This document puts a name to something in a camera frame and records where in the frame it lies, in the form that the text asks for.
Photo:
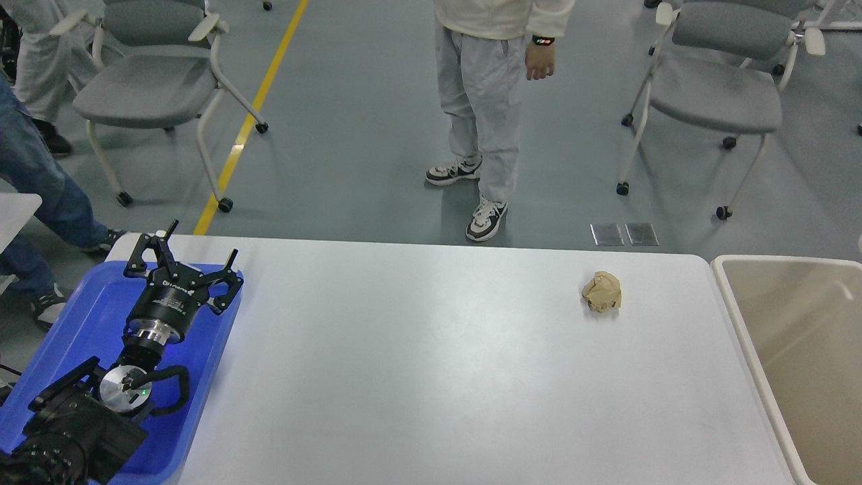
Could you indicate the person in light grey trousers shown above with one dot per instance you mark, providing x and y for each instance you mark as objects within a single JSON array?
[{"x": 485, "y": 51}]

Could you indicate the crumpled brown paper ball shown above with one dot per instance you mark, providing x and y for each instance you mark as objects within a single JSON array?
[{"x": 603, "y": 292}]

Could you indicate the grey chair left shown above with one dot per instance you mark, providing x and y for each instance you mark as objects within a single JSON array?
[{"x": 155, "y": 90}]

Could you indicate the person in blue jeans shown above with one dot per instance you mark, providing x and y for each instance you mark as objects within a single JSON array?
[{"x": 27, "y": 165}]

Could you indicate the grey chair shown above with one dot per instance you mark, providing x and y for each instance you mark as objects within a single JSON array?
[
  {"x": 155, "y": 90},
  {"x": 722, "y": 65}
]

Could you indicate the beige plastic bin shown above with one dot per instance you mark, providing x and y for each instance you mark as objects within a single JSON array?
[{"x": 799, "y": 323}]

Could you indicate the grey chair right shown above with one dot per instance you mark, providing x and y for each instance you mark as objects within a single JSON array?
[{"x": 722, "y": 65}]

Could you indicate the metal floor plate left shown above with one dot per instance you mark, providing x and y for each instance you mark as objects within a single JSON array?
[{"x": 607, "y": 234}]

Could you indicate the white side table corner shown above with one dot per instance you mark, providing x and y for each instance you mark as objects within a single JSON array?
[{"x": 16, "y": 211}]

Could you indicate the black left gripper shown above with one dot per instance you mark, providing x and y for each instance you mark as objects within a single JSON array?
[{"x": 175, "y": 292}]

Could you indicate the blue plastic tray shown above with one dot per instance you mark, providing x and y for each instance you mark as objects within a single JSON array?
[{"x": 92, "y": 324}]

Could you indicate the metal floor plate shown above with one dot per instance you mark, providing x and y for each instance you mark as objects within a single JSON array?
[
  {"x": 607, "y": 234},
  {"x": 642, "y": 235}
]

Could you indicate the metal floor plate right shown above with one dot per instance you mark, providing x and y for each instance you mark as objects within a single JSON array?
[{"x": 642, "y": 235}]

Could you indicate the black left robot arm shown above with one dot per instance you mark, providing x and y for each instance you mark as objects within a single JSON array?
[{"x": 116, "y": 390}]

